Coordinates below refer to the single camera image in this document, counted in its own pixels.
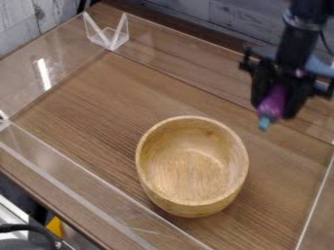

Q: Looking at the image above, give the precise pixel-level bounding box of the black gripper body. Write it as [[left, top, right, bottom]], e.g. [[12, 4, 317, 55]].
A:
[[239, 23, 334, 98]]

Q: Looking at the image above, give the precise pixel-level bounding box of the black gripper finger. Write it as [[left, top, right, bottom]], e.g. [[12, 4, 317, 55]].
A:
[[283, 77, 314, 119], [250, 62, 275, 107]]

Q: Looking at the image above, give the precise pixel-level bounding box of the purple toy eggplant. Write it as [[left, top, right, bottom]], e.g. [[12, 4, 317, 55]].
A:
[[257, 84, 286, 131]]

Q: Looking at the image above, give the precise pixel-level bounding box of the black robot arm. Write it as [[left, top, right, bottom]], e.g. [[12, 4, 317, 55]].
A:
[[239, 0, 334, 123]]

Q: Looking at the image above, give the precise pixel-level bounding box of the brown wooden bowl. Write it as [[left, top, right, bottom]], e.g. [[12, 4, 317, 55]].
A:
[[135, 115, 250, 218]]

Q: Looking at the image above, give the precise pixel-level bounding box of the clear acrylic corner bracket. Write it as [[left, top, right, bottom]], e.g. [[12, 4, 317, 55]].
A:
[[83, 12, 130, 51]]

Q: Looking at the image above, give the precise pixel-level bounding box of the clear acrylic tray wall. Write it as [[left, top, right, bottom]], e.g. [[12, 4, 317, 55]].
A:
[[0, 110, 213, 250]]

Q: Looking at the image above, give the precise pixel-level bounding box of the black cable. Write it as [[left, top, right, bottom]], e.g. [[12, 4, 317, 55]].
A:
[[0, 224, 58, 250]]

